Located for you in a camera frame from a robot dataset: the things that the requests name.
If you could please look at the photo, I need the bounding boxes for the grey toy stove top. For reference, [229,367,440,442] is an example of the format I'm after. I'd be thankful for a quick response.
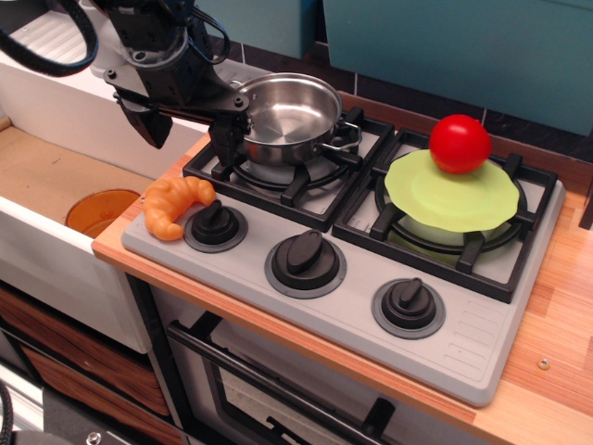
[120,124,567,408]

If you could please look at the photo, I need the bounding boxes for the orange sink drain plug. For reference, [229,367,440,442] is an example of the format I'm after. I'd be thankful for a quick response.
[65,189,140,238]

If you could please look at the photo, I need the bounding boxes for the black burner grate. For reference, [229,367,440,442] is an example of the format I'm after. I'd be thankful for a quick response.
[333,130,565,303]
[183,108,396,232]

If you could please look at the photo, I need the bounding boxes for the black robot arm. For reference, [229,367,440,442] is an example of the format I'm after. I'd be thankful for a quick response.
[95,1,250,167]

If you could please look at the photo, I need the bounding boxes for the black right burner grate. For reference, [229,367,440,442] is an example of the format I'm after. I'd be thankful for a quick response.
[333,130,565,303]

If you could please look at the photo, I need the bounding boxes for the wooden drawer fronts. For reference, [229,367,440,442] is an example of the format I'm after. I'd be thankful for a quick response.
[1,283,183,444]

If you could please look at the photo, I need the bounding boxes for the light green plate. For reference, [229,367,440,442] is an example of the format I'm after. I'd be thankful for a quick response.
[384,149,520,233]

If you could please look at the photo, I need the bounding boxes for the stainless steel pot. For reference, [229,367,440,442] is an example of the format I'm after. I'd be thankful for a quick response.
[236,72,362,167]

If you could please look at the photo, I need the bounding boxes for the black left burner grate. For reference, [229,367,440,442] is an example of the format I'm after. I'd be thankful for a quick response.
[183,108,396,232]

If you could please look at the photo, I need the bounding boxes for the orange toy croissant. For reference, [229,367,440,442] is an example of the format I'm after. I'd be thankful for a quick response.
[143,176,216,241]

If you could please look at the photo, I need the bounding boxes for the black right stove knob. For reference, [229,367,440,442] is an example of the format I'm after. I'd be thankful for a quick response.
[372,277,446,340]

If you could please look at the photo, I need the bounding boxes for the black stove knob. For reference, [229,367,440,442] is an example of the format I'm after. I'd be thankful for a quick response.
[372,277,446,340]
[264,230,347,299]
[184,199,248,254]

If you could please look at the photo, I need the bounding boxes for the grey toy faucet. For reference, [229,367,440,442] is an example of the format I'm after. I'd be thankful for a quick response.
[79,0,125,78]

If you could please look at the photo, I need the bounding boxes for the red toy apple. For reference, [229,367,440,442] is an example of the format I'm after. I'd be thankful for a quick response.
[428,114,492,174]

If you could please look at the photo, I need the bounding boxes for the oven door with handle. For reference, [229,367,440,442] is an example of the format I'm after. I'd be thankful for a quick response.
[167,312,480,444]

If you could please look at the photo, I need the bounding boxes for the black braided cable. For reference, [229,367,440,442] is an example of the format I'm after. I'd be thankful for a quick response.
[0,0,101,78]

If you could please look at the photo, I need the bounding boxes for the white toy sink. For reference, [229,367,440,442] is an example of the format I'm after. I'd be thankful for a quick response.
[0,11,274,356]

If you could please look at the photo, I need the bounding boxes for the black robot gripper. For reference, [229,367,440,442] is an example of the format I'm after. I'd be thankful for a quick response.
[104,52,250,167]

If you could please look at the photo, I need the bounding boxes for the black middle stove knob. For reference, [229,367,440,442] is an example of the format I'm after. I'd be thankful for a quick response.
[264,230,347,299]

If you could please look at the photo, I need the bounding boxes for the teal cabinet panels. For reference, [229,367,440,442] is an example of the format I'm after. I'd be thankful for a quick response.
[200,1,592,136]

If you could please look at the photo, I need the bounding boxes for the black left stove knob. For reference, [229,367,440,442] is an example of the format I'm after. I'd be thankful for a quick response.
[184,199,248,254]

